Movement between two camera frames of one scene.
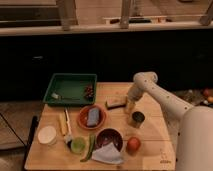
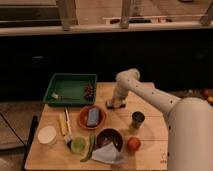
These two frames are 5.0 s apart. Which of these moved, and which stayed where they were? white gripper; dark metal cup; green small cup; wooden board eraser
Moved: white gripper
Stayed: green small cup; wooden board eraser; dark metal cup
